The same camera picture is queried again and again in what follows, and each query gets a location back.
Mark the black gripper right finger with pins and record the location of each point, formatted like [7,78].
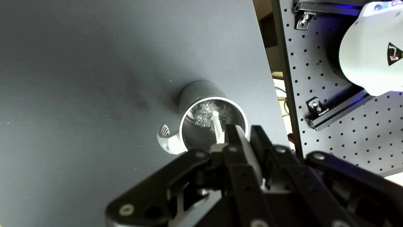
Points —
[318,189]

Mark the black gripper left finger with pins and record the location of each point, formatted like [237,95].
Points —
[239,180]

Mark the white bottle brush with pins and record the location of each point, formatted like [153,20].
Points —
[216,126]

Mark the stainless steel thermos flask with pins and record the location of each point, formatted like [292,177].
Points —
[196,89]

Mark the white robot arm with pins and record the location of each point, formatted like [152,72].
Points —
[369,45]

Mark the grey perforated board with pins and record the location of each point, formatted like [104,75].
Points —
[310,63]

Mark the black aluminium rail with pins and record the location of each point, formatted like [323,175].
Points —
[322,7]
[335,109]

